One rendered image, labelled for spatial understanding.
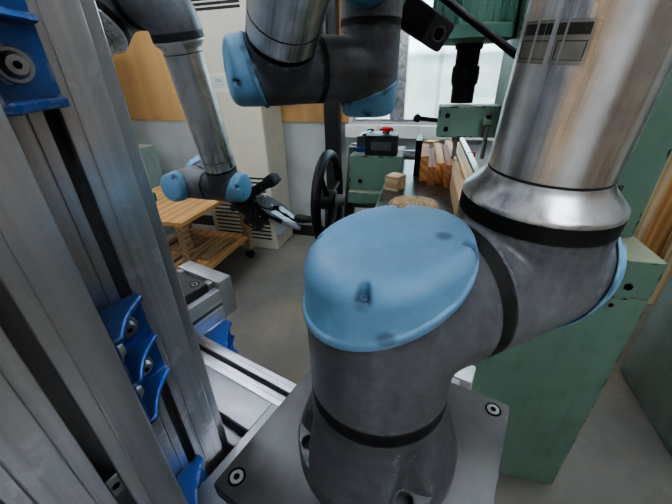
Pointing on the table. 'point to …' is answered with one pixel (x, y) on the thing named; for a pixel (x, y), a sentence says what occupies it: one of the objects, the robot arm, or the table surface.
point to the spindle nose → (465, 72)
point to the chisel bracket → (466, 120)
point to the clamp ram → (415, 155)
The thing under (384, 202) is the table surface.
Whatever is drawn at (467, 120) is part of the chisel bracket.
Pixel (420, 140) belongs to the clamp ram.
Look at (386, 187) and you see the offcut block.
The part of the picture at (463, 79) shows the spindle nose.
